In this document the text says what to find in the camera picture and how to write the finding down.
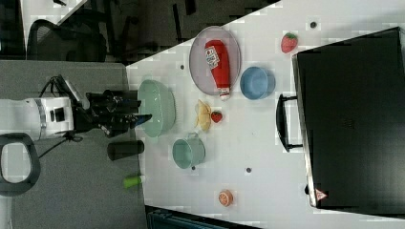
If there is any teal crate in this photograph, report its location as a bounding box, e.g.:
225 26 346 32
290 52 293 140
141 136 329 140
147 209 255 229

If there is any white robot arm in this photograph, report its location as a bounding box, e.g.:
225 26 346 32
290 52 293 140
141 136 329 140
1 91 153 197

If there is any blue bowl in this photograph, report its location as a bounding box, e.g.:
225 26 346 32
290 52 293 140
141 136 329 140
240 67 276 100

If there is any small red strawberry toy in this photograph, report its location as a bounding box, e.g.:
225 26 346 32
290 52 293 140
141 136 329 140
211 112 223 123

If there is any black oven appliance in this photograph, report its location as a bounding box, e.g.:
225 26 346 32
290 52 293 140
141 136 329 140
292 27 405 219

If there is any red plush ketchup bottle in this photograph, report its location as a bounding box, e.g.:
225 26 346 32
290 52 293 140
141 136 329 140
204 40 230 101

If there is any large red strawberry toy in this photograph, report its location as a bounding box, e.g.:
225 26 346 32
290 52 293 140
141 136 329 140
281 32 298 53

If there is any large green bowl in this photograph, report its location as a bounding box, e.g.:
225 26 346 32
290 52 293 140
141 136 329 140
138 79 176 137

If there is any black oven door handle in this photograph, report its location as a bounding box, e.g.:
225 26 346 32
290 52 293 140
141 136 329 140
276 94 303 152

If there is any black office chair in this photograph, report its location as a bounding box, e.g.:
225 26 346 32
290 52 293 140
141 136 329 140
26 19 107 62

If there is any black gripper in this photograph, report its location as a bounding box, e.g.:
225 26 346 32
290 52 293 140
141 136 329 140
74 90 152 137

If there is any green marker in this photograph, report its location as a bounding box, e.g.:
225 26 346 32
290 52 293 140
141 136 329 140
123 176 142 189

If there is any black cylinder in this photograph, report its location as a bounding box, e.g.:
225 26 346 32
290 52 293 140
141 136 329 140
107 140 144 161

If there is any green mug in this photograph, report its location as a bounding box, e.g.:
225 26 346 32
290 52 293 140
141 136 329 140
172 132 205 169

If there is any grey oval plate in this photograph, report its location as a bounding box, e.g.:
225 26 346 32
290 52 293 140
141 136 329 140
189 26 241 95

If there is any yellow plush banana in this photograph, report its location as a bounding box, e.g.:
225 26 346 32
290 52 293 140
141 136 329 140
195 100 211 132

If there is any orange slice toy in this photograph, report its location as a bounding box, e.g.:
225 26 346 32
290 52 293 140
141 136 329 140
218 190 233 207

